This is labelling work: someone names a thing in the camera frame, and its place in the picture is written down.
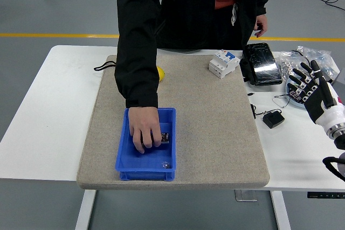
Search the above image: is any metal bracket under table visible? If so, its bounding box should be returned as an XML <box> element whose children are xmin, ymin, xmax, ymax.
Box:
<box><xmin>234</xmin><ymin>189</ymin><xmax>258</xmax><ymax>202</ymax></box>

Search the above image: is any person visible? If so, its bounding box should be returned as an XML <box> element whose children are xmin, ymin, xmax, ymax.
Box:
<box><xmin>114</xmin><ymin>0</ymin><xmax>274</xmax><ymax>155</ymax></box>

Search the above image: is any person's left hand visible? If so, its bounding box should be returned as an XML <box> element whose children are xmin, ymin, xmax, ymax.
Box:
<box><xmin>253</xmin><ymin>14</ymin><xmax>269</xmax><ymax>38</ymax></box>

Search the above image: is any white blue circuit breaker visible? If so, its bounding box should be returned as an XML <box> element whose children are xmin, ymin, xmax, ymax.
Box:
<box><xmin>209</xmin><ymin>49</ymin><xmax>240</xmax><ymax>79</ymax></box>

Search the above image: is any thin wire loop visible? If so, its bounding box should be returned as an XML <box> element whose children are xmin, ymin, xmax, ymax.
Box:
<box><xmin>272</xmin><ymin>94</ymin><xmax>291</xmax><ymax>107</ymax></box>

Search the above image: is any black table control panel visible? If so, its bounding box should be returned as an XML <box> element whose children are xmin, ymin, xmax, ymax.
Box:
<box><xmin>307</xmin><ymin>191</ymin><xmax>345</xmax><ymax>199</ymax></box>

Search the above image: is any blue plastic box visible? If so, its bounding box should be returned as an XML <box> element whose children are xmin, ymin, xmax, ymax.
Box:
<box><xmin>115</xmin><ymin>106</ymin><xmax>178</xmax><ymax>182</ymax></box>

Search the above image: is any clear bag of metal washers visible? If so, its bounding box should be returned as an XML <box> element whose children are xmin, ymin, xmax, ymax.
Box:
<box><xmin>276</xmin><ymin>50</ymin><xmax>309</xmax><ymax>80</ymax></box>

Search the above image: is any yellow tape measure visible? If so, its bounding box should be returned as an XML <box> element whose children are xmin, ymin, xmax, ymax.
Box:
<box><xmin>93</xmin><ymin>61</ymin><xmax>117</xmax><ymax>72</ymax></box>

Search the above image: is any black adapter cord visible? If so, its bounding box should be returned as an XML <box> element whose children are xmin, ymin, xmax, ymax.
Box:
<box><xmin>249</xmin><ymin>102</ymin><xmax>282</xmax><ymax>120</ymax></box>

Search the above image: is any light blue bowl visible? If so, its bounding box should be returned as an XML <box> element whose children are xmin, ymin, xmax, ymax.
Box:
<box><xmin>285</xmin><ymin>76</ymin><xmax>308</xmax><ymax>107</ymax></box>

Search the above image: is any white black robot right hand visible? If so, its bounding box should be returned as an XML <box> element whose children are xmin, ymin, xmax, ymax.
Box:
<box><xmin>286</xmin><ymin>59</ymin><xmax>345</xmax><ymax>133</ymax></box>

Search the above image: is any white table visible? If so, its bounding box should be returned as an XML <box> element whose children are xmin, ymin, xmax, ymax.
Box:
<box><xmin>0</xmin><ymin>45</ymin><xmax>345</xmax><ymax>192</ymax></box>

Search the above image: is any grey-brown mat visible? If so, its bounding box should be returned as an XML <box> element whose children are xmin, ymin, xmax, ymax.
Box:
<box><xmin>76</xmin><ymin>54</ymin><xmax>271</xmax><ymax>190</ymax></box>

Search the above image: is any clear bag of bluish parts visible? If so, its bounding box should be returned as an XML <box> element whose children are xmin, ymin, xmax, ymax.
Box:
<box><xmin>296</xmin><ymin>46</ymin><xmax>340</xmax><ymax>82</ymax></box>

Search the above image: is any white table leg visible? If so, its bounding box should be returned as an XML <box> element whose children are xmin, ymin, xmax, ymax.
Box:
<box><xmin>74</xmin><ymin>189</ymin><xmax>96</xmax><ymax>230</ymax></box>
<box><xmin>270</xmin><ymin>190</ymin><xmax>292</xmax><ymax>230</ymax></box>

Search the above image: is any black wrapped case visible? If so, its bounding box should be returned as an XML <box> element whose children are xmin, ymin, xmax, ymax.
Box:
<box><xmin>239</xmin><ymin>42</ymin><xmax>283</xmax><ymax>87</ymax></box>

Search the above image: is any person's right hand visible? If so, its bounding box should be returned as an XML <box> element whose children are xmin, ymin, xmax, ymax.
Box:
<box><xmin>128</xmin><ymin>107</ymin><xmax>162</xmax><ymax>155</ymax></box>

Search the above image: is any small black power adapter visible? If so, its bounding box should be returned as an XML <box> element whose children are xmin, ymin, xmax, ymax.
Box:
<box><xmin>263</xmin><ymin>109</ymin><xmax>286</xmax><ymax>129</ymax></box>

